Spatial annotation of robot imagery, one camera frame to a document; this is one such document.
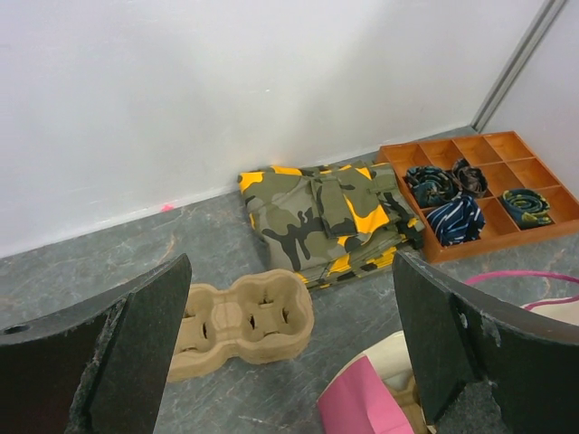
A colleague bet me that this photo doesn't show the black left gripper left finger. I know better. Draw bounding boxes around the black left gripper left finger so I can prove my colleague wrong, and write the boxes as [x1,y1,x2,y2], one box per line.
[1,254,192,433]

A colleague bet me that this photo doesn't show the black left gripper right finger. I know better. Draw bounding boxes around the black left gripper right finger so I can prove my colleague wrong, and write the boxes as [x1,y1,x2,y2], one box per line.
[393,253,578,433]

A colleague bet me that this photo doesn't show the brown pulp cup carrier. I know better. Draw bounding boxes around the brown pulp cup carrier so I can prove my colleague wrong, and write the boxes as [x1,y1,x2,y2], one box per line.
[386,376,430,434]
[167,269,314,382]

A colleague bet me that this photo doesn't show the beige pink paper bag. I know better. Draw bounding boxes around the beige pink paper bag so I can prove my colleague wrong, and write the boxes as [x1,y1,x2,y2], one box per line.
[316,269,579,434]

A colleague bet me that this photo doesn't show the blue striped rolled tie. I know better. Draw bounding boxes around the blue striped rolled tie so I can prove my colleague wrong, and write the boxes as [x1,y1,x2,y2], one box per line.
[426,195,486,247]

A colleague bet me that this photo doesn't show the orange wooden divided tray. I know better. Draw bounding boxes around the orange wooden divided tray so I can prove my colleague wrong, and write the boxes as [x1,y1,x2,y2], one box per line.
[376,131,578,263]

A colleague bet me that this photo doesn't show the yellow blue rolled tie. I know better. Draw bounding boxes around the yellow blue rolled tie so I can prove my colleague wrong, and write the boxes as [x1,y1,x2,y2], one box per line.
[499,188,554,230]

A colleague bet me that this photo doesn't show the dark blue rolled tie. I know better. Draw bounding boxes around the dark blue rolled tie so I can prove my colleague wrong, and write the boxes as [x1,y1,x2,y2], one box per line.
[404,165,460,208]

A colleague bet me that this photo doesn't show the dark patterned rolled tie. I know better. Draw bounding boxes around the dark patterned rolled tie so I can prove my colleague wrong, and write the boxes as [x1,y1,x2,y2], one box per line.
[451,158,489,198]

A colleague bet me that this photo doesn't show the camouflage folded cloth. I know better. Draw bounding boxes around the camouflage folded cloth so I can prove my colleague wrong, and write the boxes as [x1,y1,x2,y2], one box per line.
[238,162,424,289]

